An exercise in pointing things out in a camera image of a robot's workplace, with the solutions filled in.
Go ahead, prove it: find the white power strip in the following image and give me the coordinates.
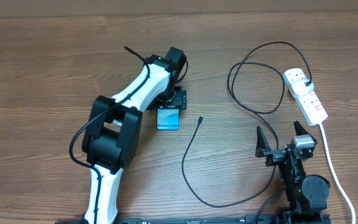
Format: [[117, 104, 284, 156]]
[[283, 68, 328, 126]]

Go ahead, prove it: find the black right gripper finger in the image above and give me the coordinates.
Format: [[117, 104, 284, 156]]
[[293, 121, 315, 140], [256, 126, 270, 152]]

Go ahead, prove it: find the Samsung Galaxy smartphone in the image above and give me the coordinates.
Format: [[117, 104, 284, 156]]
[[157, 109, 180, 131]]

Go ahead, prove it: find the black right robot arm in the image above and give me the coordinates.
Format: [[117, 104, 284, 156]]
[[255, 121, 331, 224]]

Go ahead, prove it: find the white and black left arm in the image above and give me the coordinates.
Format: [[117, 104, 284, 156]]
[[68, 47, 188, 223]]

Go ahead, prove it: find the white power strip cord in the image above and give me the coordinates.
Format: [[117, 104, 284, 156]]
[[318, 123, 357, 224]]

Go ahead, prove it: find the black USB charging cable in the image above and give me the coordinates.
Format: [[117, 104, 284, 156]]
[[181, 41, 313, 209]]

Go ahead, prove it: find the white USB charger plug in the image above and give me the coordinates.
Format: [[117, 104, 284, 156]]
[[291, 79, 314, 98]]

